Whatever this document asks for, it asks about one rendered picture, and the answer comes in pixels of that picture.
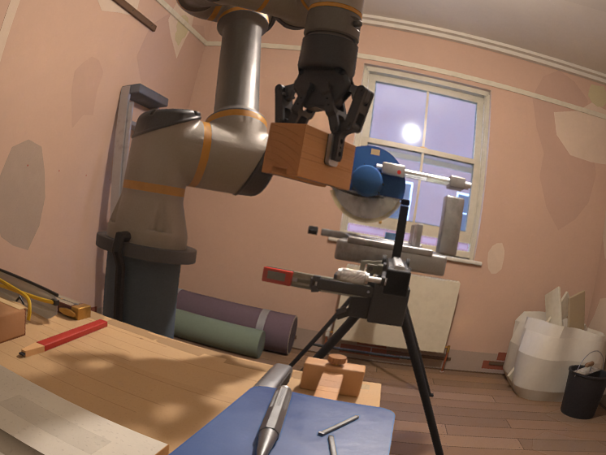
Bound tall grey block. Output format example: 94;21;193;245
435;194;466;258

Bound purple rolled mat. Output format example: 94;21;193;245
175;288;299;356

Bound yellow cable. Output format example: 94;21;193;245
0;276;54;323

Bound grey mitre saw base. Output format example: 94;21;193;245
320;227;449;276

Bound red carpenter pencil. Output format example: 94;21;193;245
18;318;109;359

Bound black pedestal cable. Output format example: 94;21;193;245
111;230;132;319

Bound wooden jig with knob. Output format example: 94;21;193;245
300;353;367;398

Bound grey blue step ladder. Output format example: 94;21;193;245
106;83;170;229

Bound green rolled mat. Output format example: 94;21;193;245
173;308;266;360

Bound handsaw with brown handle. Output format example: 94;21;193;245
0;268;92;323

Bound blue bench mat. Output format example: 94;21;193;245
170;385;396;455

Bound black bucket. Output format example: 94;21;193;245
560;350;606;421

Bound white saw handle bar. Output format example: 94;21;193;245
375;160;474;190

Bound blue mitre saw head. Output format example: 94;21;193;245
330;145;409;224

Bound cream offcut boards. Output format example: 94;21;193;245
543;285;588;327

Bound white sash window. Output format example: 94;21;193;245
340;63;492;267

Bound black mitre saw stand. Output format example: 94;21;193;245
288;198;446;455

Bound brown wooden batten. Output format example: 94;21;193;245
113;0;158;33

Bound brown cardboard box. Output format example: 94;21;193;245
0;298;28;345

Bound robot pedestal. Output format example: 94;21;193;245
96;231;198;339

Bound beech wood rest block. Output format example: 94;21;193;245
261;121;357;190

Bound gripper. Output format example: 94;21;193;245
275;29;375;167

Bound silver centre punch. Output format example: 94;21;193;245
253;362;295;455

